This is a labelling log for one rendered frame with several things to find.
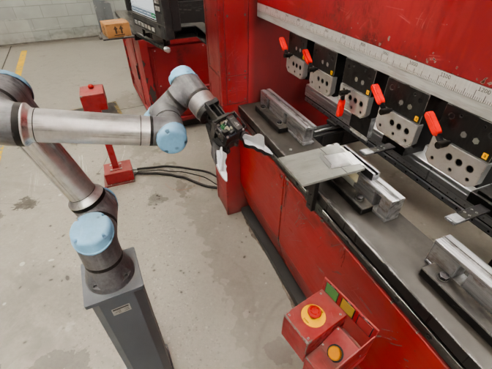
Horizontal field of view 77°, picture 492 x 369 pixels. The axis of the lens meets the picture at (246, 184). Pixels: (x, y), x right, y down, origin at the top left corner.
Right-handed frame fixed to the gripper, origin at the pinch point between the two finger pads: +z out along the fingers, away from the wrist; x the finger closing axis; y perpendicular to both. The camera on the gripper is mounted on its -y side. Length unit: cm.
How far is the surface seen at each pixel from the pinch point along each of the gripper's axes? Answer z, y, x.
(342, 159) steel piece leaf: 7.0, -23.2, 43.6
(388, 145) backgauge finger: 13, -24, 66
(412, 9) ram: -6, 27, 51
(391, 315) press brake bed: 57, -27, 20
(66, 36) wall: -596, -427, 59
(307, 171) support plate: 3.9, -22.3, 27.6
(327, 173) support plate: 8.7, -20.8, 32.8
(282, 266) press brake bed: 25, -120, 33
